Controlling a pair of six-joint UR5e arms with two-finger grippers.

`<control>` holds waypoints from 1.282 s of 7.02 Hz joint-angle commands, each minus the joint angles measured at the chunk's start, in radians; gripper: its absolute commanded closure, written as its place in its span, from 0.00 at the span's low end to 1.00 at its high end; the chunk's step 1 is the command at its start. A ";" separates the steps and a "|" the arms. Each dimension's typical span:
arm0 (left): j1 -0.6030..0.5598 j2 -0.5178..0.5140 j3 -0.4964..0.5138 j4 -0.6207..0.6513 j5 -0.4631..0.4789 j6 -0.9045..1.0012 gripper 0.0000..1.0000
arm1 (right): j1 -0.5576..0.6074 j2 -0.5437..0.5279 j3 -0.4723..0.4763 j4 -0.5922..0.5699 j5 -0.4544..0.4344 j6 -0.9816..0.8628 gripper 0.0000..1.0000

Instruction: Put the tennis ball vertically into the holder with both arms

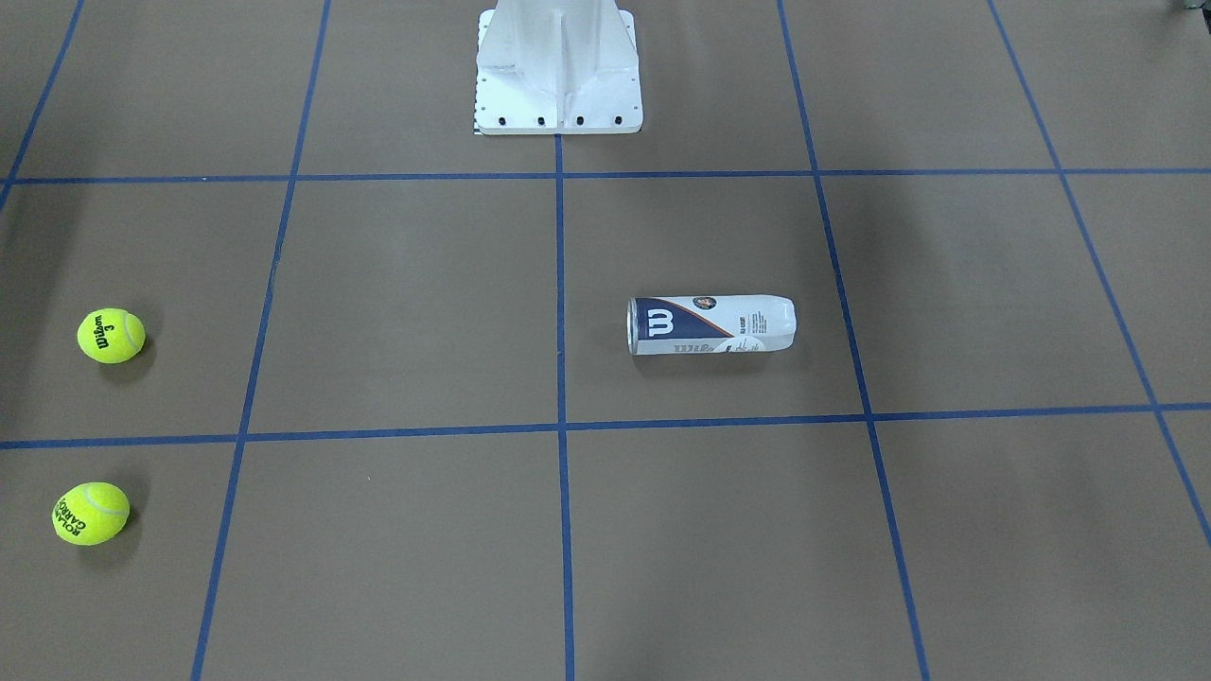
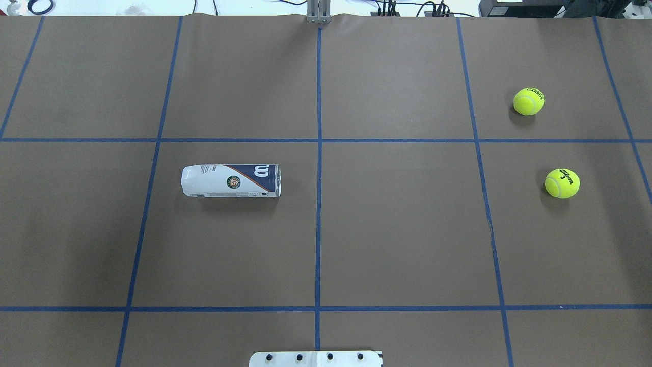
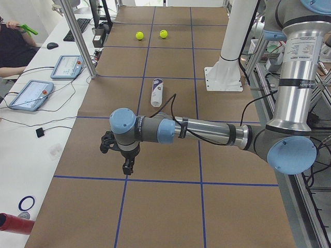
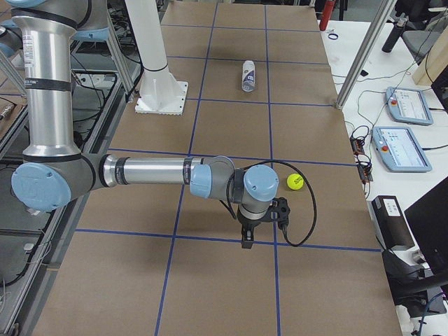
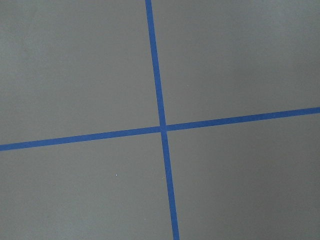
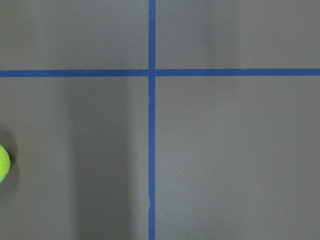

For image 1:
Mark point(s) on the white blue tennis ball can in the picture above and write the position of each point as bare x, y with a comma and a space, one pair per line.
693, 325

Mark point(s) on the Wilson tennis ball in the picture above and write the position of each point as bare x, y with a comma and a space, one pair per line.
111, 335

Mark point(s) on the Roland Garros tennis ball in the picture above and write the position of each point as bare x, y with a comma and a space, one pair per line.
91, 513

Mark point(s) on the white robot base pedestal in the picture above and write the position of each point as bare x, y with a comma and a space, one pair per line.
557, 68

